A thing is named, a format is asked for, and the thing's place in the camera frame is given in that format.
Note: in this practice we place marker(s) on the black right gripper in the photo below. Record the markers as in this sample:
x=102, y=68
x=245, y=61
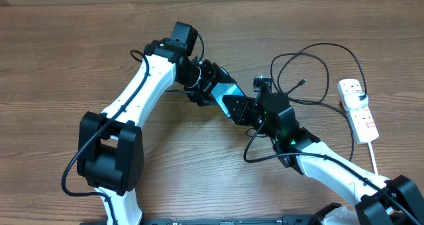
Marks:
x=240, y=116

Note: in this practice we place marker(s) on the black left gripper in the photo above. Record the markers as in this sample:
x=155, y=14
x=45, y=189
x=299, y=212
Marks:
x=214, y=75

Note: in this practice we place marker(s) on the blue Galaxy smartphone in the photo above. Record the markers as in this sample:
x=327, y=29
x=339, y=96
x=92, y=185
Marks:
x=225, y=86

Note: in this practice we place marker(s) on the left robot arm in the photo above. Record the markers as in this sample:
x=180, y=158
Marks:
x=110, y=151

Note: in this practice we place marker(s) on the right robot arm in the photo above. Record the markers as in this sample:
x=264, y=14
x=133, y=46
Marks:
x=375, y=198

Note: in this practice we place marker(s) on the white charger plug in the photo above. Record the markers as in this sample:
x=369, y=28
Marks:
x=354, y=101

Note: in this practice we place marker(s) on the white power strip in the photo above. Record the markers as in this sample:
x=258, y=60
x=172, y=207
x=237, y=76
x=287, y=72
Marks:
x=361, y=120

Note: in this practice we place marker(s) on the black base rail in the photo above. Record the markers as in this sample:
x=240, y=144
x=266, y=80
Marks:
x=284, y=220

